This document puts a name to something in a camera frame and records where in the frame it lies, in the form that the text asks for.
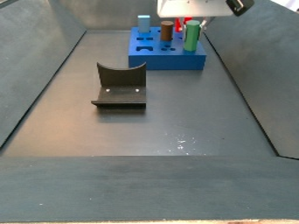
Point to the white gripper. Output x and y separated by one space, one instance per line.
192 8

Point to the brown cylinder peg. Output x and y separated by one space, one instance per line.
166 30

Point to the blue shape sorting board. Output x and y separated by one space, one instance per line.
162 55

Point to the black curved holder stand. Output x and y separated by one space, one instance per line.
121 87

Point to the green hexagon peg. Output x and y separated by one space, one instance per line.
190 35

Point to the light blue rectangular peg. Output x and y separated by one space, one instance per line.
142 23

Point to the red rounded block peg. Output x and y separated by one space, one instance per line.
180 23

